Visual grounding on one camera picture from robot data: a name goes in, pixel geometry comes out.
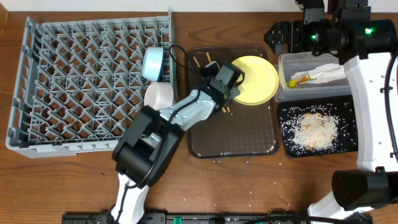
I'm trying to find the wooden chopstick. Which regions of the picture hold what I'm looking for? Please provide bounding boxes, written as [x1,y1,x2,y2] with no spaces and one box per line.
[206,52,230,113]
[193,56,226,113]

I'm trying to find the white paper napkin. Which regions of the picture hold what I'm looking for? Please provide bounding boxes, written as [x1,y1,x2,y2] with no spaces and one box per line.
[291,63,346,84]

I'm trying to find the yellow plastic plate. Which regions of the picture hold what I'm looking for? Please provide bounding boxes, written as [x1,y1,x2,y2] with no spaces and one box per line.
[232,55,279,106]

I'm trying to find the green yellow snack wrapper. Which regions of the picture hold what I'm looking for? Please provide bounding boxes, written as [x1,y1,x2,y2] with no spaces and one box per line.
[286,72,313,89]

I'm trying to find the light blue bowl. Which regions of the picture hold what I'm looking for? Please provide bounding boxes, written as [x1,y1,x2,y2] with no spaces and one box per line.
[142,47,164,82]

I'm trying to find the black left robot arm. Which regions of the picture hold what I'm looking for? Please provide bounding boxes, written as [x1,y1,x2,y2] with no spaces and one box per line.
[111,63,245,223]

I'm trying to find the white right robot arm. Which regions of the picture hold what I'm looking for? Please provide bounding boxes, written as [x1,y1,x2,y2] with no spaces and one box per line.
[264,17,397,223]

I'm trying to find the clear plastic bin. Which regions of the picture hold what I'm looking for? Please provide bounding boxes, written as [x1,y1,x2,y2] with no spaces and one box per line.
[274,52,351,102]

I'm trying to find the dark brown tray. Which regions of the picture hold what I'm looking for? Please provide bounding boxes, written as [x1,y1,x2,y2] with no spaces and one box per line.
[187,45,280,159]

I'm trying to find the black plastic bin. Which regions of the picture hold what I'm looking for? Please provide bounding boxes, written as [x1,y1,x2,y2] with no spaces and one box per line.
[276,95,360,158]

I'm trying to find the rice and food scraps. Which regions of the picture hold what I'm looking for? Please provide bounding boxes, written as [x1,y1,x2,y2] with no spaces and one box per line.
[281,105,358,153]

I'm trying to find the grey dish rack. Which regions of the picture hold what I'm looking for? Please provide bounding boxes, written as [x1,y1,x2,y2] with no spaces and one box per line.
[6,14,174,159]

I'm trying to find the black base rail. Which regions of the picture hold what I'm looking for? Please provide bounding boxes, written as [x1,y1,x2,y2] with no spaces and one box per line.
[61,211,374,224]

